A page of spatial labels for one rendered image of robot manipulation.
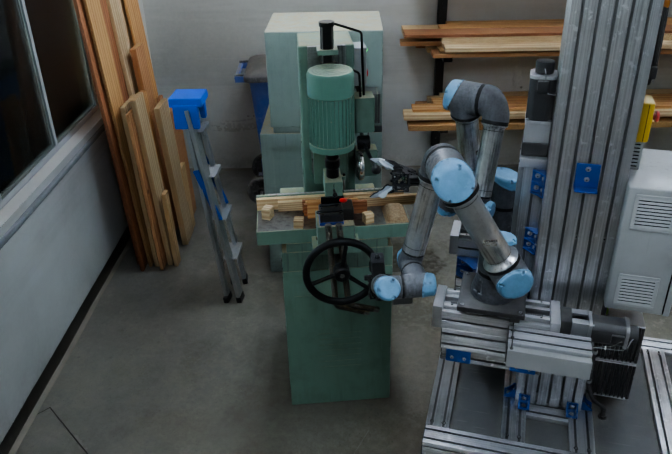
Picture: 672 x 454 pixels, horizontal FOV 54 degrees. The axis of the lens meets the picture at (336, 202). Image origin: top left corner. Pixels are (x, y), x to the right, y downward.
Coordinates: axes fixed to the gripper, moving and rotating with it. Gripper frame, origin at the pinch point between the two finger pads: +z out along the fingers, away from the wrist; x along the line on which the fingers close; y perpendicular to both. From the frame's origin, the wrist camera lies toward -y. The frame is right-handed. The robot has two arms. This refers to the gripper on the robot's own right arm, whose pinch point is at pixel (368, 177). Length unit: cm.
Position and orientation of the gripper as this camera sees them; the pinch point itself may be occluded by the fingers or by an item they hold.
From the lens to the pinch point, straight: 246.5
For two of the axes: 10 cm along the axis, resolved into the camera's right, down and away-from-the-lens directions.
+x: 0.2, 9.2, 3.8
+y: 0.8, 3.8, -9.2
